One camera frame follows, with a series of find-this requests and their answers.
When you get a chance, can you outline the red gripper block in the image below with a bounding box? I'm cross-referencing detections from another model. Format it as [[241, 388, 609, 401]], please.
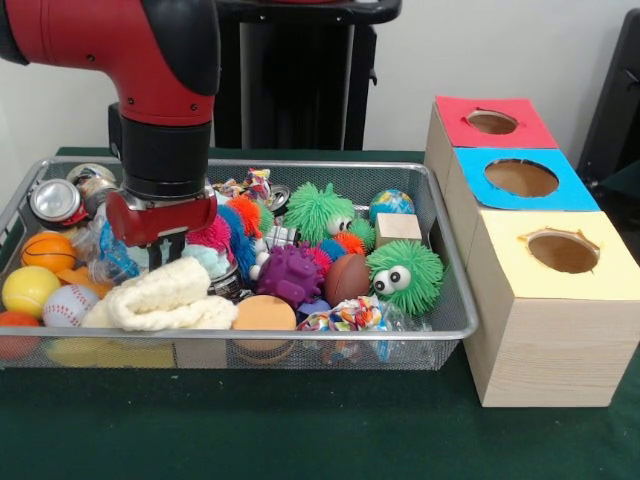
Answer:
[[105, 192, 219, 271]]

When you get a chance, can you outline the mint waffle cloth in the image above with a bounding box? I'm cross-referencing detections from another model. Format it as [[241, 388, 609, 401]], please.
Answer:
[[134, 242, 230, 279]]

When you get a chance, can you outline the pink spiky ball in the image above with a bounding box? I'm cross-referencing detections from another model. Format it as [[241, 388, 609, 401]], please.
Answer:
[[187, 214, 234, 251]]

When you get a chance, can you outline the cream waffle cloth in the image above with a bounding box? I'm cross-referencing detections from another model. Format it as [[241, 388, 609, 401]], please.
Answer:
[[82, 255, 239, 332]]

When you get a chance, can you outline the green spiky ball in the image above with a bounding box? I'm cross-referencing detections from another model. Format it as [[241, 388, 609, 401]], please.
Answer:
[[283, 182, 376, 251]]

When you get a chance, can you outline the shallow mesh bin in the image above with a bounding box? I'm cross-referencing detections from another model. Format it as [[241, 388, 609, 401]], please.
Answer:
[[0, 156, 479, 371]]

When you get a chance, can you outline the wooden box with three holes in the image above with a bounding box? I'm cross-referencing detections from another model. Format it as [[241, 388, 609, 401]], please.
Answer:
[[423, 95, 640, 409]]

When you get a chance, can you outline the white baseball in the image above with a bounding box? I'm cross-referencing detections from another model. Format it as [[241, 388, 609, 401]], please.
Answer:
[[42, 284, 100, 329]]

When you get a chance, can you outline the orange toy basketball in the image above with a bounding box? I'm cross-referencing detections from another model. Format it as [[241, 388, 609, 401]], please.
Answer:
[[20, 231, 77, 275]]

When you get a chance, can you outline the crushed silver red can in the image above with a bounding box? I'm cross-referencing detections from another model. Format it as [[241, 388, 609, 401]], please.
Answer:
[[29, 178, 90, 226]]

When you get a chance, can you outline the purple spiky toy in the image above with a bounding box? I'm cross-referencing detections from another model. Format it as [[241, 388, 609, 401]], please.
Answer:
[[254, 243, 325, 310]]

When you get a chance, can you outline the yellow seamed ball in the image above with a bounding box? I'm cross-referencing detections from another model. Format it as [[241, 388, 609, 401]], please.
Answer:
[[2, 265, 61, 319]]

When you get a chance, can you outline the brown toy football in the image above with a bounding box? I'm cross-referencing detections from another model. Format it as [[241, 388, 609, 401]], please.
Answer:
[[323, 253, 372, 307]]

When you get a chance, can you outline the green fuzzy ball with eyes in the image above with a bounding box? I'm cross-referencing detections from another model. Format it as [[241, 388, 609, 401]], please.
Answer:
[[366, 238, 445, 316]]

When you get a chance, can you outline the dark green side tablecloth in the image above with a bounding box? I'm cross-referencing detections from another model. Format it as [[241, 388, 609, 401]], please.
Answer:
[[597, 167, 640, 201]]

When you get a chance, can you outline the black standing panel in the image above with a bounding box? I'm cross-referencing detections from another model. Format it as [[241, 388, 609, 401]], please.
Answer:
[[574, 7, 640, 201]]

